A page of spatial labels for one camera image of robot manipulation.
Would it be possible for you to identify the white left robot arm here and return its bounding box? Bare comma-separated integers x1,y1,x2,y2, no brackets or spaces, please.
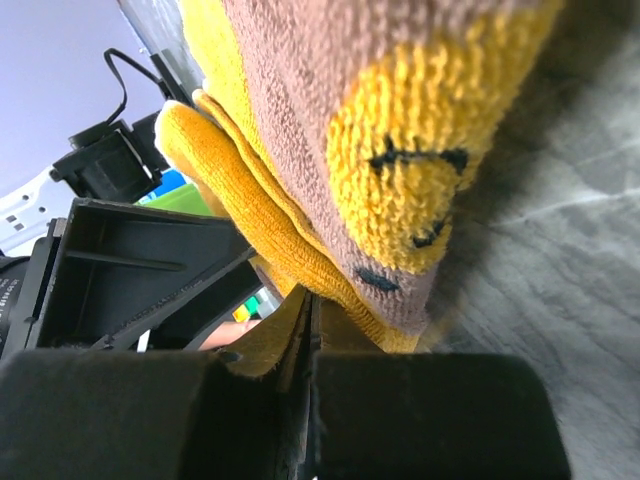
1,175,261,357

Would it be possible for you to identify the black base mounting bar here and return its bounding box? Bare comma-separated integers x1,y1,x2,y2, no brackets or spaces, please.
150,49,197,107

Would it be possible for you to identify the yellow brown towel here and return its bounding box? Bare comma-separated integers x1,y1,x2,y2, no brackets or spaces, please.
156,1,563,352

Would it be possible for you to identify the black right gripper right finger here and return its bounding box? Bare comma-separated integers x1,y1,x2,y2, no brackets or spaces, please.
310,298,572,479

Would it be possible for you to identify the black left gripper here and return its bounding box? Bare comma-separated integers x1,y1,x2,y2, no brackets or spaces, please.
1,199,261,358

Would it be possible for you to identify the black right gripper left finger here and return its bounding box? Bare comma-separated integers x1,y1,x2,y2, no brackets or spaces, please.
1,288,308,479

